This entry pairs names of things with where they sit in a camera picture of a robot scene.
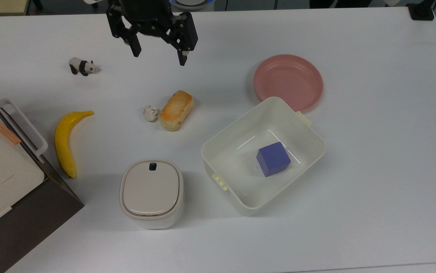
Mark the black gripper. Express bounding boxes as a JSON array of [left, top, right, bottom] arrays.
[[106, 0, 199, 66]]

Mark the golden glazed bread loaf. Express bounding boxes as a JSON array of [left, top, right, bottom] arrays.
[[159, 90, 195, 132]]

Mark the black and white panda toy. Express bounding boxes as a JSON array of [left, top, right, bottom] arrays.
[[69, 57, 101, 77]]

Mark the crumpled white paper ball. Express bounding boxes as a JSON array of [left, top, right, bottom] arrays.
[[143, 105, 160, 122]]

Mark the pink round plate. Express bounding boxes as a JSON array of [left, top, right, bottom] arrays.
[[253, 54, 324, 113]]

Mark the yellow banana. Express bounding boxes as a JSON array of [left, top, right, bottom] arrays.
[[54, 110, 94, 179]]

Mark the white lidded trash can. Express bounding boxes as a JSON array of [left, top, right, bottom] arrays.
[[119, 159, 184, 229]]

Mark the white open plastic box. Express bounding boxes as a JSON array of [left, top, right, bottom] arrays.
[[201, 97, 326, 217]]

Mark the purple cube block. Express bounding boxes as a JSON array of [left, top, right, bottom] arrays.
[[256, 141, 291, 177]]

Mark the black stand base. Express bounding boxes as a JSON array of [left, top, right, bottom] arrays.
[[407, 0, 436, 21]]

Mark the brown drawer with white handle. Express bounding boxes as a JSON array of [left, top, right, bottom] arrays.
[[0, 83, 85, 273]]

